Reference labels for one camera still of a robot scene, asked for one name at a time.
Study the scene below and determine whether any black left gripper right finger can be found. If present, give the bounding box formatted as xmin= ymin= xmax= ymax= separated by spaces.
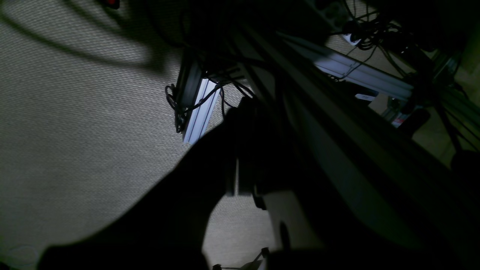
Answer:
xmin=237 ymin=97 xmax=425 ymax=270

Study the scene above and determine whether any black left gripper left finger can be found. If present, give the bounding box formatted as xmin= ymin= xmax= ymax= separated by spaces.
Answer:
xmin=37 ymin=109 xmax=240 ymax=270

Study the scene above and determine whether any white power strip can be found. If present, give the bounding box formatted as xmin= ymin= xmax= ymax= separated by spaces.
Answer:
xmin=340 ymin=33 xmax=362 ymax=46

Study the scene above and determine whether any red black clamp under table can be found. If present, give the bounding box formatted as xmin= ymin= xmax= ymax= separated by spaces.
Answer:
xmin=100 ymin=0 xmax=120 ymax=10

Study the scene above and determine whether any black cable bundle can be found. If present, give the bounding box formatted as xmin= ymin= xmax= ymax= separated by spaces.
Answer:
xmin=165 ymin=83 xmax=225 ymax=134

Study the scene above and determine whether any aluminium frame leg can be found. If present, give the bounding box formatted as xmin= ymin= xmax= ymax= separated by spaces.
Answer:
xmin=174 ymin=58 xmax=219 ymax=145

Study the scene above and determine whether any long aluminium frame rail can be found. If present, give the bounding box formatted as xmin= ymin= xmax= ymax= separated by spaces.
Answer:
xmin=280 ymin=33 xmax=413 ymax=101

